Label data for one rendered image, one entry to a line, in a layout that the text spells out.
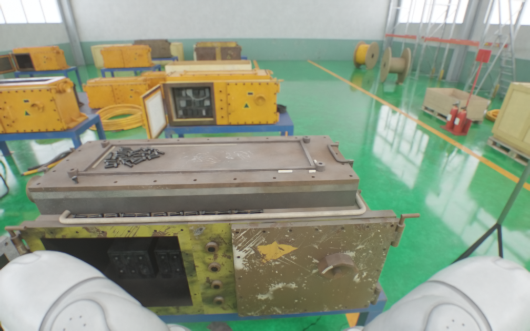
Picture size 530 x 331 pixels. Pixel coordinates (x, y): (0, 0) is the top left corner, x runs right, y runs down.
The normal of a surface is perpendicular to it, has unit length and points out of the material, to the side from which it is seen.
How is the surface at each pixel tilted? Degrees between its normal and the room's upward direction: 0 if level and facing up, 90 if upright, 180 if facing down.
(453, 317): 27
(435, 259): 0
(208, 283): 90
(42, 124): 90
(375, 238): 90
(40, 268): 7
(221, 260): 90
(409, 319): 58
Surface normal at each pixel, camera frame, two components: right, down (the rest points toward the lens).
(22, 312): -0.26, -0.28
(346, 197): 0.07, 0.48
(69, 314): 0.05, -0.57
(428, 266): 0.00, -0.88
